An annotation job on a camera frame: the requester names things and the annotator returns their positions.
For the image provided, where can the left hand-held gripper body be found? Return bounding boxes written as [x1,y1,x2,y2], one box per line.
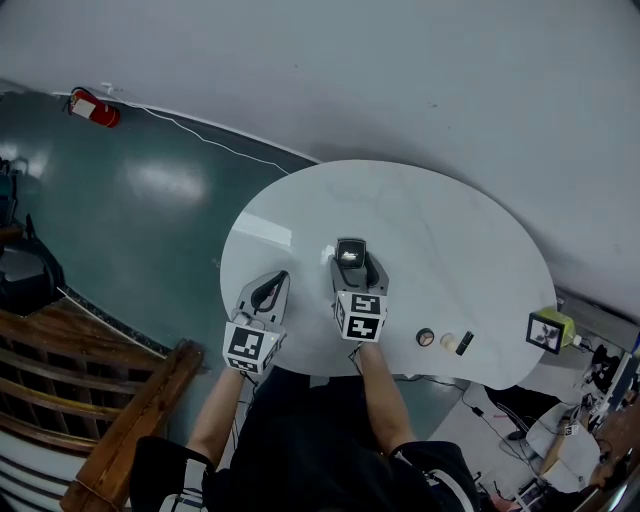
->
[221,306,288,376]

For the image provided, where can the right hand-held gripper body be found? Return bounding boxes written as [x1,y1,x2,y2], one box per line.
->
[333,269,391,344]

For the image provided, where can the square black compact case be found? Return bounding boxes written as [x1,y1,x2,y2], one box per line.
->
[334,237,368,271]

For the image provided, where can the person's right forearm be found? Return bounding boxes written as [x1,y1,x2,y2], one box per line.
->
[357,342,419,454]

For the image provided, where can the person's left forearm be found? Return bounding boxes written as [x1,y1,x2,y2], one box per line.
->
[185,367,247,469]

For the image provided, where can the white round table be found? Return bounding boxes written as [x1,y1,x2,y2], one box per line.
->
[219,159,559,392]

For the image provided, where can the person's black trousers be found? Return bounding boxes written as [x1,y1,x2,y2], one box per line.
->
[244,367,402,442]

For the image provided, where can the person's black shirt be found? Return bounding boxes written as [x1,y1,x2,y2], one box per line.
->
[129,399,482,512]

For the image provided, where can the wooden staircase railing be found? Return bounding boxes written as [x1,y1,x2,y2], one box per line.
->
[0,299,207,512]

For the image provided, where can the black framed picture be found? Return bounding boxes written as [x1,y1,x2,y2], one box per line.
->
[525,311,567,356]

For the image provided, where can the black office chair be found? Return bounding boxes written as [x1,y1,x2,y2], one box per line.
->
[0,214,67,317]

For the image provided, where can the grey wooden cabinet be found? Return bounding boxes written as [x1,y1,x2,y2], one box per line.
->
[554,287,640,362]

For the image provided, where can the red fire extinguisher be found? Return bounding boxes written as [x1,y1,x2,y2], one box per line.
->
[61,85,122,130]

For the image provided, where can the white power cable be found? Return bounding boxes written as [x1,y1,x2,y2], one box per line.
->
[111,88,292,176]

